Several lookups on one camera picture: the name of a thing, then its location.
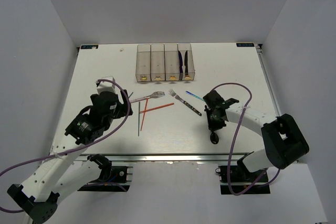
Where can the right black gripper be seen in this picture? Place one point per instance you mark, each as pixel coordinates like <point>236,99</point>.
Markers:
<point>212,126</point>

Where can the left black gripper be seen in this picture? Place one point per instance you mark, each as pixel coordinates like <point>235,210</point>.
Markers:
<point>122,108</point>

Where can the blue iridescent spoon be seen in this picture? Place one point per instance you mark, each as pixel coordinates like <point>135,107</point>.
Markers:
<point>193,95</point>

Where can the black spoon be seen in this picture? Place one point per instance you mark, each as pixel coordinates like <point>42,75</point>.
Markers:
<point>214,138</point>

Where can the silver fork with holes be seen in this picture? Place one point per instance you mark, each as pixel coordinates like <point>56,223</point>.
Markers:
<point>176,96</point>

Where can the pink handled fork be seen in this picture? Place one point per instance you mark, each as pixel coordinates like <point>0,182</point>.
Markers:
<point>154,95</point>

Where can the black table knife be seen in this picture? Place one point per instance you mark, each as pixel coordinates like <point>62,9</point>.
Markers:
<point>186,64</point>

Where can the blue iridescent knife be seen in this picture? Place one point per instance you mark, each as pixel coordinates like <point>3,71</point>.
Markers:
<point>180,65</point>

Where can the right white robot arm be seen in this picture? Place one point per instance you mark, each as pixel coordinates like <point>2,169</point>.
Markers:
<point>283,141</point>

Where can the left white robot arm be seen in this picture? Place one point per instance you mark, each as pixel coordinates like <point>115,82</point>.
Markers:
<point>40,194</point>

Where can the steep orange chopstick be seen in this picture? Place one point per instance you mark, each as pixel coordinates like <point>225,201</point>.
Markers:
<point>144,115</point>

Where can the left table label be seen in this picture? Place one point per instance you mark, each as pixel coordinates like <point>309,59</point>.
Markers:
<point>88,47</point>

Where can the table label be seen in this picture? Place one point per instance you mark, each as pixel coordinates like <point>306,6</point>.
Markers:
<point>88,47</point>
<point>245,44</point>

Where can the right table label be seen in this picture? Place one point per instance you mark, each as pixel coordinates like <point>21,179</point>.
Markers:
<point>245,44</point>

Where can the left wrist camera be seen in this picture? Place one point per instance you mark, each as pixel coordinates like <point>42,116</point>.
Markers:
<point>104,86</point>

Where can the aluminium table rail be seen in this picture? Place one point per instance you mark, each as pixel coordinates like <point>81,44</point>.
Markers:
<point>169,158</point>

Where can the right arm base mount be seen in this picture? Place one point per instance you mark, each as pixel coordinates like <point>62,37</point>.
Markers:
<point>240,182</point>

